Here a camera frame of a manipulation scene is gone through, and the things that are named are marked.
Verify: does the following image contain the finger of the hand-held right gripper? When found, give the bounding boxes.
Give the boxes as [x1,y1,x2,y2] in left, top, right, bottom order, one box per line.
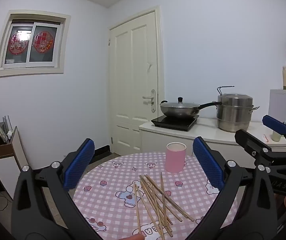
[234,129,286,167]
[262,115,286,153]

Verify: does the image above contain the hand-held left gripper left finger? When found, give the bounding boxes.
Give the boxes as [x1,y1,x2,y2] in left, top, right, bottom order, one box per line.
[11,138,101,240]

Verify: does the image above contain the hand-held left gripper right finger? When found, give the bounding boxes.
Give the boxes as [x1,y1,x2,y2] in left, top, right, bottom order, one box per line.
[192,136,277,240]

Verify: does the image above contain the pink cup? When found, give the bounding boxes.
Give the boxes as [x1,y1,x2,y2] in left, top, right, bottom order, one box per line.
[165,142,185,173]

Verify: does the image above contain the bunch of wooden chopsticks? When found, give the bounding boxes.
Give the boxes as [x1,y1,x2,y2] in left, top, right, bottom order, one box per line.
[134,172,195,240]

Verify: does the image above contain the person's left hand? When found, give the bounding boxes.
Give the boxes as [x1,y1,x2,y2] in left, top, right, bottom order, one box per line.
[124,233,145,240]

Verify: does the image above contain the pale yellow cup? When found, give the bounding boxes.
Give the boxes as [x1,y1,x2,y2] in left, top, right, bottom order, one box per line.
[272,129,283,142]

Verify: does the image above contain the white fridge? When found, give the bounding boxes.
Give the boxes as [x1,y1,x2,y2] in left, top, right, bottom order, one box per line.
[269,89,286,140]

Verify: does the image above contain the stainless steel steamer pot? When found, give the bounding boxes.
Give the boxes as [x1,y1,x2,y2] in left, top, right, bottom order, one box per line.
[216,86,260,133]

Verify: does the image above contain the pink checked tablecloth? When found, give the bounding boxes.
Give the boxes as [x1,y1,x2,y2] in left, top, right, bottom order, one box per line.
[72,151,238,240]

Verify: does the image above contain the black induction cooker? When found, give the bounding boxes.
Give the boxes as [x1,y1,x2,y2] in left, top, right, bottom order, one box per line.
[151,115,200,132]

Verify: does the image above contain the white kitchen counter cabinet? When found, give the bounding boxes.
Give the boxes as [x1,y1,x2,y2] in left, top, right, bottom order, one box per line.
[139,116,286,160]

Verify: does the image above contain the glass wok lid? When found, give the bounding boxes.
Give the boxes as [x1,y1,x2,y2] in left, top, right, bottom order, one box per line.
[160,97,200,108]

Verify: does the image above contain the white wooden board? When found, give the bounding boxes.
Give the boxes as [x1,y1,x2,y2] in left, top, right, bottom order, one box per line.
[0,126,25,200]

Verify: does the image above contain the metal rods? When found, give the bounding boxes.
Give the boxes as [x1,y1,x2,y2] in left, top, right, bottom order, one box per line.
[3,115,14,133]

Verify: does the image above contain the metal plate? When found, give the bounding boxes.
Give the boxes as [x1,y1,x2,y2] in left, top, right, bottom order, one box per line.
[0,122,11,144]

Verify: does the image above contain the cream panel door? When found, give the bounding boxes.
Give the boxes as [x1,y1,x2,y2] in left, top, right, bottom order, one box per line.
[107,5,165,157]

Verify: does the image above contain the white framed window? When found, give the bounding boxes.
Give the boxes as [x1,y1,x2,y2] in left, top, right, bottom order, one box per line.
[0,10,71,78]

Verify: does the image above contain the red rabbit window sticker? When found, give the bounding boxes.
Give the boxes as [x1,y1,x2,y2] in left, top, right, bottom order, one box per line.
[33,31,52,53]

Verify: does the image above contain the round red window sticker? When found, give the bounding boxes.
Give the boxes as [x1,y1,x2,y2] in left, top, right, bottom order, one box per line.
[9,32,30,55]

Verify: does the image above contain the steel wok with black handle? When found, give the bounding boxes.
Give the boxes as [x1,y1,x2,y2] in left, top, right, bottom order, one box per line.
[160,101,223,119]

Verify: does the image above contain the silver door handle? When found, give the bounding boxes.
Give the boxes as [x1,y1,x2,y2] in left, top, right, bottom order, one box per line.
[142,89,156,113]

